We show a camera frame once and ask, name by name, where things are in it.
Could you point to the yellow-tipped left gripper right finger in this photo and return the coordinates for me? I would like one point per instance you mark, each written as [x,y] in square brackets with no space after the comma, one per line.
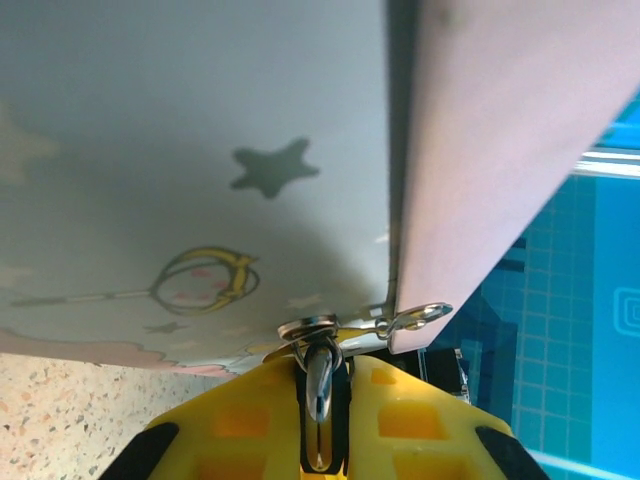
[425,430]

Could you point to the blue cartoon tin box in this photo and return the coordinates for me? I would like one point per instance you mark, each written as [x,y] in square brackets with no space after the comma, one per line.
[200,150]

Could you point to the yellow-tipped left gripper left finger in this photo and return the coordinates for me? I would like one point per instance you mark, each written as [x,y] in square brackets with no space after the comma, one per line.
[225,425]

